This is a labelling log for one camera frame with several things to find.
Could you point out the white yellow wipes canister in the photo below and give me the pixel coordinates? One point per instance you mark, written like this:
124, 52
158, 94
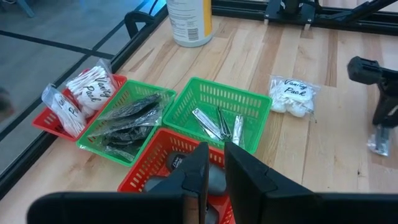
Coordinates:
189, 21

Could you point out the red plastic basket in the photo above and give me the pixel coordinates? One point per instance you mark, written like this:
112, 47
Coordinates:
146, 161
43, 121

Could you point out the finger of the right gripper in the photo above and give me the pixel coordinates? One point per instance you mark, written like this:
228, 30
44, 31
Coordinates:
393, 115
380, 109

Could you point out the grey roll-on deodorant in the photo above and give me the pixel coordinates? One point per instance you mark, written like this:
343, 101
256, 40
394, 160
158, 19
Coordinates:
217, 180

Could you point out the bagged black round disc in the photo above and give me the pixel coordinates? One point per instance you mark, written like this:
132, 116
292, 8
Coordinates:
124, 138
133, 105

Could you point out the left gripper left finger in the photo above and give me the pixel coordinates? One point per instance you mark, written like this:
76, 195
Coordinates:
192, 174

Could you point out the black frame bracket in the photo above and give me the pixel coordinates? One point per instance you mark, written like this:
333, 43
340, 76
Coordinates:
136, 20

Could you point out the green plastic basket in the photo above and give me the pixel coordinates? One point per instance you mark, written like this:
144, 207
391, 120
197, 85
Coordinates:
202, 93
127, 93

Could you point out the bagged metal nail clipper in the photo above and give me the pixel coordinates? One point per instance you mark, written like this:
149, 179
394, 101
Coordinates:
237, 129
224, 123
381, 143
206, 124

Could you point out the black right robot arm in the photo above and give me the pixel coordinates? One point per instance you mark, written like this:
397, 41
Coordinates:
290, 7

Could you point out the cotton ball vanity pack bag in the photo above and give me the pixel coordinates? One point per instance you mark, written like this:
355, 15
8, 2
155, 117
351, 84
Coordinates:
292, 96

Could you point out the grey chair leg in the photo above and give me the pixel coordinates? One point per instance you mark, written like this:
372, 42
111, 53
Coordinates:
25, 6

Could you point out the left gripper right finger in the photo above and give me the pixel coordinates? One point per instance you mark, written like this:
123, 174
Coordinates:
248, 186

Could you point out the cotton swab vanity pack bag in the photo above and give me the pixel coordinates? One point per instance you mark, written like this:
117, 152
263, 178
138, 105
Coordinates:
66, 115
93, 90

